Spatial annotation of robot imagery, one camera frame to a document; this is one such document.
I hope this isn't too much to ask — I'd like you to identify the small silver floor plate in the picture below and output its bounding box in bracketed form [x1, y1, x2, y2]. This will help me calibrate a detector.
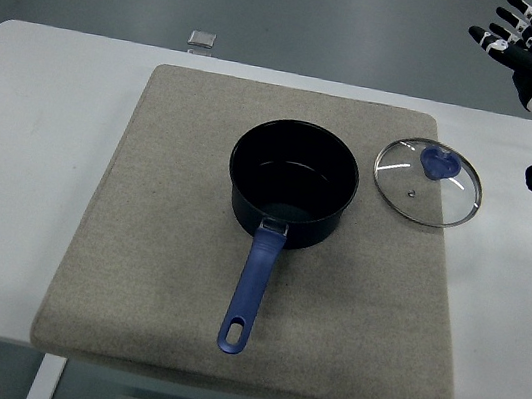
[187, 28, 219, 51]

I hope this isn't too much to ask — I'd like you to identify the white table leg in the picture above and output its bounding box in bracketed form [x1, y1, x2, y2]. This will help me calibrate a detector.
[25, 350, 69, 399]

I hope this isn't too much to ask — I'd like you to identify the beige fabric mat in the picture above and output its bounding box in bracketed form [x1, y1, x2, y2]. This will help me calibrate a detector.
[25, 49, 504, 399]

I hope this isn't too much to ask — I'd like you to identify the dark pot with blue handle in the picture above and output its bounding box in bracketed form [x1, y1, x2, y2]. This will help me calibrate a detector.
[200, 110, 369, 372]

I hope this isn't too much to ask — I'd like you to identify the glass pot lid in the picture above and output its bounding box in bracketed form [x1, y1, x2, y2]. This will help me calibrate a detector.
[366, 131, 491, 235]

